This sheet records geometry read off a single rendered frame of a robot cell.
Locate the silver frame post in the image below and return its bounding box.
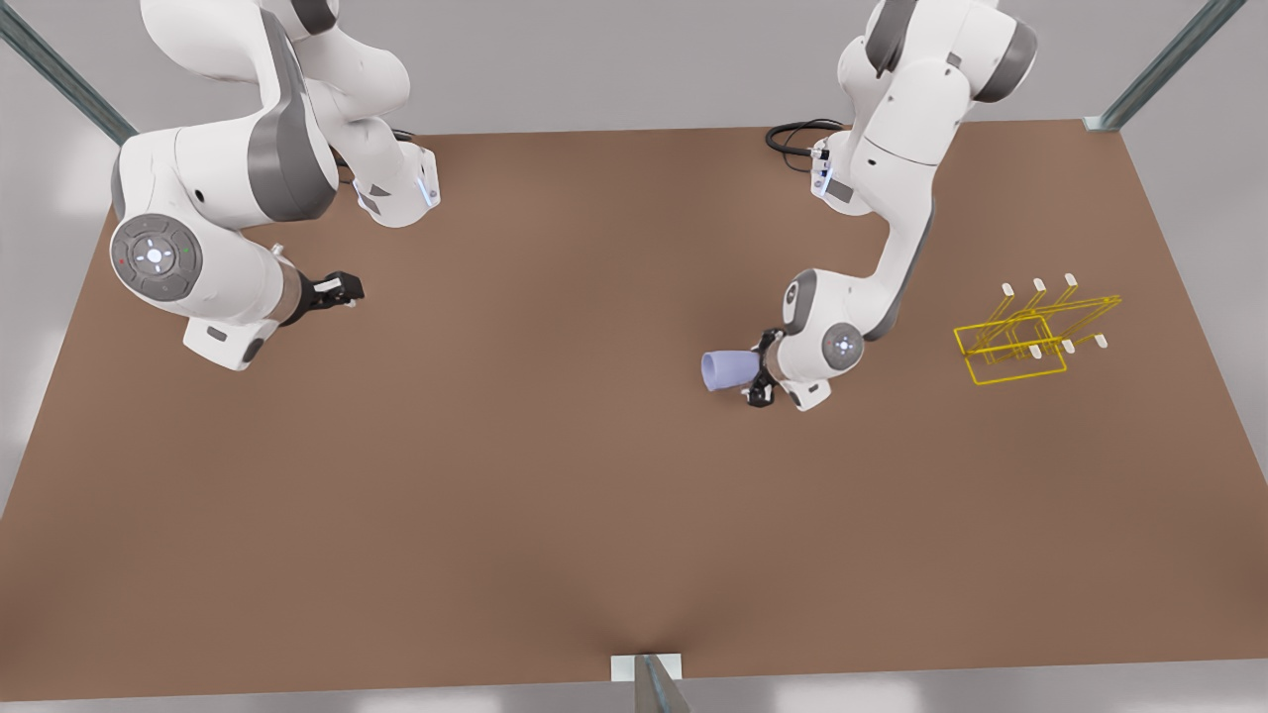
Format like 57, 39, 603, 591
1083, 0, 1247, 134
0, 5, 140, 148
610, 653, 692, 713

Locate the lavender cup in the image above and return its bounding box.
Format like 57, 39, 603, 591
701, 350, 762, 392

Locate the black cable loop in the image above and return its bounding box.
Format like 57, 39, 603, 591
765, 120, 845, 171

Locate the yellow wire cup holder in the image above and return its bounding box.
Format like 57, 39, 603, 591
953, 274, 1123, 387

